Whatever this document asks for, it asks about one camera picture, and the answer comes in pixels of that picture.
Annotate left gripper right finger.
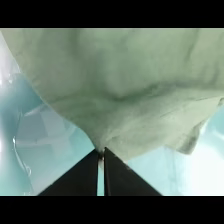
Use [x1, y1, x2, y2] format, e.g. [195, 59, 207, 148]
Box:
[103, 147, 163, 197]

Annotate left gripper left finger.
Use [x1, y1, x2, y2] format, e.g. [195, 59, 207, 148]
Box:
[37, 149, 100, 197]

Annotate pale green garment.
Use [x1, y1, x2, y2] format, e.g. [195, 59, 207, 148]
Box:
[0, 28, 224, 162]

